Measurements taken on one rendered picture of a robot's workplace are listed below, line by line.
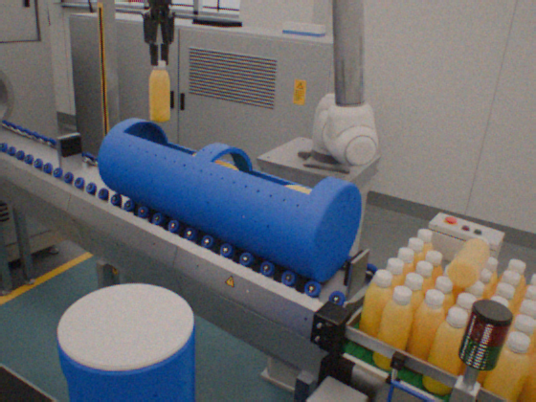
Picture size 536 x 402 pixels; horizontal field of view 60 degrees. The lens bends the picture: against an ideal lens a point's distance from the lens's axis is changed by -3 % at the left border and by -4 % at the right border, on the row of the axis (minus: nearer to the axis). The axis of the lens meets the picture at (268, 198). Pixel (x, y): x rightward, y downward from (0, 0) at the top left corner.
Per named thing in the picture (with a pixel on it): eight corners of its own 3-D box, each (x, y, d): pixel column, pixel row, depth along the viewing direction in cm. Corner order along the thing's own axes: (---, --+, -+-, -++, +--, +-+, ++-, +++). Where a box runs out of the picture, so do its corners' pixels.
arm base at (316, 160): (302, 151, 201) (304, 138, 199) (355, 160, 196) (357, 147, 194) (292, 165, 185) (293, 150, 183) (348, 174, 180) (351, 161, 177)
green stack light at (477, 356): (463, 340, 82) (470, 317, 80) (500, 355, 79) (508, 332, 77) (452, 360, 77) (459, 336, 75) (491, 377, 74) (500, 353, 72)
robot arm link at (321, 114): (345, 144, 196) (352, 90, 187) (359, 159, 180) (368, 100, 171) (306, 143, 194) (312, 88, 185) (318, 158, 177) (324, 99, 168)
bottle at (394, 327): (373, 368, 111) (388, 303, 103) (370, 348, 117) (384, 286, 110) (403, 372, 110) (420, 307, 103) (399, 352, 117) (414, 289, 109)
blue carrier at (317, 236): (161, 178, 193) (155, 109, 180) (357, 254, 148) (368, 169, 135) (102, 204, 173) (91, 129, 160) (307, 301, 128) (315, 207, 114)
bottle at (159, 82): (162, 122, 164) (162, 68, 157) (145, 120, 167) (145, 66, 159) (174, 119, 170) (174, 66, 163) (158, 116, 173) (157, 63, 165)
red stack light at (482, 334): (470, 317, 80) (476, 298, 79) (508, 332, 77) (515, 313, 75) (459, 336, 75) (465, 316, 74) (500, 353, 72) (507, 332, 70)
